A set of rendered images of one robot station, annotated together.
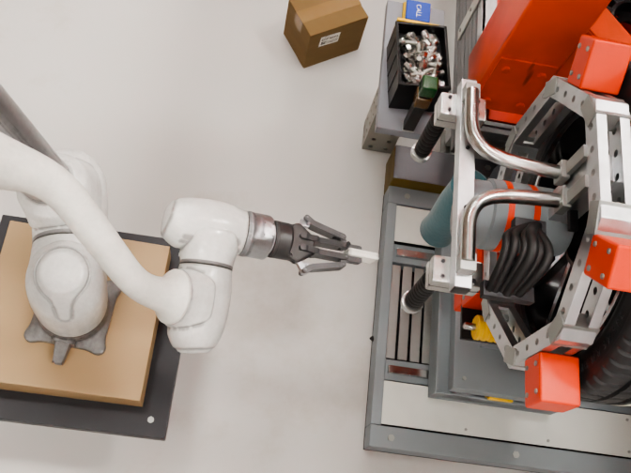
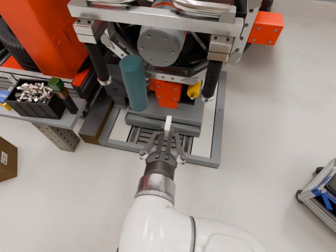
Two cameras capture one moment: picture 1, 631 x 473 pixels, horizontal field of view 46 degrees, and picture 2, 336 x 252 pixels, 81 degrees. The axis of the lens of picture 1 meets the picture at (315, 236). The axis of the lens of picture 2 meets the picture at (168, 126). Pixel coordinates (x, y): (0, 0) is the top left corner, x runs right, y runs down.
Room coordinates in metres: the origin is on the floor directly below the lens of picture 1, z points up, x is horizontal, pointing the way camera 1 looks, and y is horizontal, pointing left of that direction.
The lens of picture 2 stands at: (0.49, 0.20, 1.23)
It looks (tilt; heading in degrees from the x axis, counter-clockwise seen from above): 58 degrees down; 295
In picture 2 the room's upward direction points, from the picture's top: straight up
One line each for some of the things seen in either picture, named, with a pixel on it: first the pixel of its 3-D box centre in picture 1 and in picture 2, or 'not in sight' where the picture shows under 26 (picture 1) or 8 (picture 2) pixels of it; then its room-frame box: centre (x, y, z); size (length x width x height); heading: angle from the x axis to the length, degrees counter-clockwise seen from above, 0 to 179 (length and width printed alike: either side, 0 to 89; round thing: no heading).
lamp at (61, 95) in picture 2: (423, 98); (61, 92); (1.14, -0.13, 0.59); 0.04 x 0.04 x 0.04; 13
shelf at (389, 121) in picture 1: (410, 68); (39, 107); (1.33, -0.08, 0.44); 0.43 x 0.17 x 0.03; 13
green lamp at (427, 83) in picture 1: (428, 86); (56, 84); (1.14, -0.13, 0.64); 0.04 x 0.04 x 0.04; 13
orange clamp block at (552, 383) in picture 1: (551, 382); (264, 28); (0.46, -0.49, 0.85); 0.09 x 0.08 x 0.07; 13
